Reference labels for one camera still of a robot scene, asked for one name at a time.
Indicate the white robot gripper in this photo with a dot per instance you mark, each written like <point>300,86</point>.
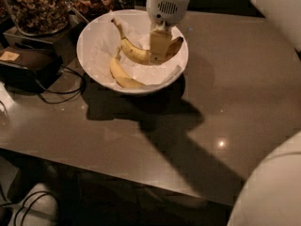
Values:
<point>167,8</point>

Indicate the spotted yellow banana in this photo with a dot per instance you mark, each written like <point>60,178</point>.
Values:
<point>141,56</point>

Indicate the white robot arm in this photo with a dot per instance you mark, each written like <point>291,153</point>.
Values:
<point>237,140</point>

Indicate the white bowl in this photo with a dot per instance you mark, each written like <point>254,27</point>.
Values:
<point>98,43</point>

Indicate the left yellow banana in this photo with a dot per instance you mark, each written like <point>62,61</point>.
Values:
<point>120,75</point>

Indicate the white paper napkin liner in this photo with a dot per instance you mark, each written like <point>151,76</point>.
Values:
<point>120,57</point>

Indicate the glass jar of dried fruit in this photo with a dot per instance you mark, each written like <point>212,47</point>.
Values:
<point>92,0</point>

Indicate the dark metal stand box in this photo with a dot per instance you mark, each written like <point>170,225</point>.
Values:
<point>62,43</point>

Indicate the glass jar of nuts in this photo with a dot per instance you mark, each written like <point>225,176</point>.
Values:
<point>38,17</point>

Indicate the black device with label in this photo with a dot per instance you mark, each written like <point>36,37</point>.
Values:
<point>27,69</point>

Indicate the white chair seat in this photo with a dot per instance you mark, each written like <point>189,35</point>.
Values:
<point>25,200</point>

